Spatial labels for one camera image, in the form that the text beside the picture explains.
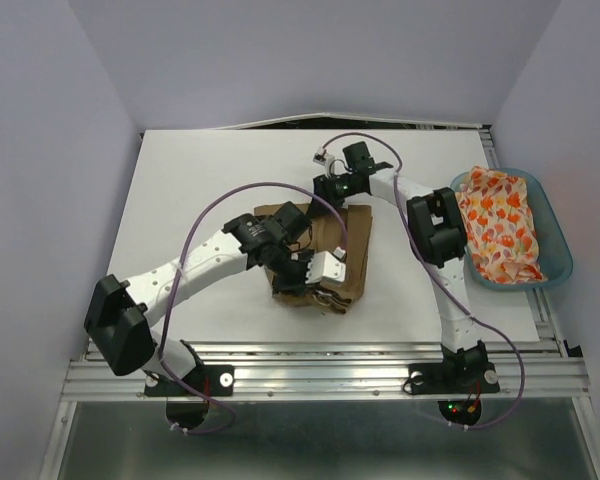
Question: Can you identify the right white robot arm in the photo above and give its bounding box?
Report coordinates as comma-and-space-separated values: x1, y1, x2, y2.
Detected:
313, 142, 488, 390

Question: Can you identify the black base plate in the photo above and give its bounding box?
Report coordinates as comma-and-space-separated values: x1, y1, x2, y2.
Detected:
402, 362, 501, 430
143, 364, 237, 436

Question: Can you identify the orange floral skirt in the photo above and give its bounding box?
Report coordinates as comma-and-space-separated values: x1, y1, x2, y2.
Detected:
456, 166, 547, 285

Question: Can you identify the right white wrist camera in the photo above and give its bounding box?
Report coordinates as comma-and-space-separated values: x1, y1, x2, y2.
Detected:
313, 147, 350, 178

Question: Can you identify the aluminium rail frame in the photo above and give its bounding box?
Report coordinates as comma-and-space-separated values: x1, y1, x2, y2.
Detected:
41, 290, 600, 479

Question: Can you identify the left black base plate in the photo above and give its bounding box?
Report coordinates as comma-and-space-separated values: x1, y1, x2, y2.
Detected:
143, 364, 237, 436

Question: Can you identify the brown pleated skirt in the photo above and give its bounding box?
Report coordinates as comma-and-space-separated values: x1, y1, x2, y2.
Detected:
265, 205, 373, 315

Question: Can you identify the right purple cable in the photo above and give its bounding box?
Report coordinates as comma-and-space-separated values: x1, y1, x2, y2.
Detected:
317, 131, 527, 431

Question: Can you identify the blue plastic basket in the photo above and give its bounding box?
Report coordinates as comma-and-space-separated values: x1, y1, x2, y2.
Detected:
451, 168, 573, 291

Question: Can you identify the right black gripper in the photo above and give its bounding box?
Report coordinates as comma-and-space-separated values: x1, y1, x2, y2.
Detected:
307, 173, 357, 218

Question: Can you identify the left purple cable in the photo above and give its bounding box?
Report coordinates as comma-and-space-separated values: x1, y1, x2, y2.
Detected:
157, 181, 349, 435

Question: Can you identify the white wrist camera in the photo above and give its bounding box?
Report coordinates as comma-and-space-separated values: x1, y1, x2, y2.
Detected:
313, 147, 350, 178
305, 247, 346, 285

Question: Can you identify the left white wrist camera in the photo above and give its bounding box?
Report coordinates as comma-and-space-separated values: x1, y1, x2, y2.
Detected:
305, 247, 346, 285

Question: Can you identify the purple cable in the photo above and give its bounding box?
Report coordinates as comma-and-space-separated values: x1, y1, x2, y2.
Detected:
317, 131, 527, 431
157, 181, 349, 435

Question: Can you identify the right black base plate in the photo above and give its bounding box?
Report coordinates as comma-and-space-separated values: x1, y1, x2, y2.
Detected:
402, 362, 501, 430

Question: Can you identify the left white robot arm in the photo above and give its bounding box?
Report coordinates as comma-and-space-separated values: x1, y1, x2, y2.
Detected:
84, 202, 311, 394

